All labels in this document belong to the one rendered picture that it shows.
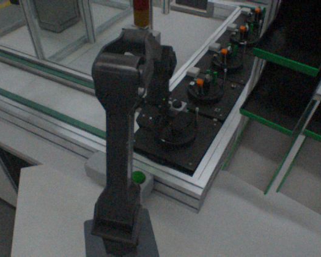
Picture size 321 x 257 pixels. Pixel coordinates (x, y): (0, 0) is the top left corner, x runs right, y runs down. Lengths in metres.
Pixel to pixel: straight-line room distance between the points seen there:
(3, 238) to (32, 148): 0.97
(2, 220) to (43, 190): 1.11
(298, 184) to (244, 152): 0.16
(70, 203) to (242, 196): 0.54
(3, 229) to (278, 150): 1.68
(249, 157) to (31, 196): 0.68
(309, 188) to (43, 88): 1.07
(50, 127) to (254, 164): 0.68
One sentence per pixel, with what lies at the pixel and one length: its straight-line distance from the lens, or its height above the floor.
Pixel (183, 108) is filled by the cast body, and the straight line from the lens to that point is 0.92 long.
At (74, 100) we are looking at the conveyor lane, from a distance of 1.27.
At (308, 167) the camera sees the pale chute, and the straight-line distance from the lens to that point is 0.88.
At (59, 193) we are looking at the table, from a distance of 1.03.
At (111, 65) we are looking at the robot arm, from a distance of 0.45.
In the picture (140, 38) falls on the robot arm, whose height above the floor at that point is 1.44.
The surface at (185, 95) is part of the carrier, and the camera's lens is 1.16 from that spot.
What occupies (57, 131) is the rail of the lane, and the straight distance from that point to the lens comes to 1.08.
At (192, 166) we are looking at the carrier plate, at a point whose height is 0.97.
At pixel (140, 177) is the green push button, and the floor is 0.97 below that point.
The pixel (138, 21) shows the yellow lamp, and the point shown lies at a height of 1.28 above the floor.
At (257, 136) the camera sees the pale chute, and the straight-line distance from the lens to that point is 0.88.
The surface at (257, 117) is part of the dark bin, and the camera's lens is 0.74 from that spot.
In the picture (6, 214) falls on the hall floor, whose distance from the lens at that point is 2.16.
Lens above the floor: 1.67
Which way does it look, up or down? 43 degrees down
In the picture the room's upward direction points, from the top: straight up
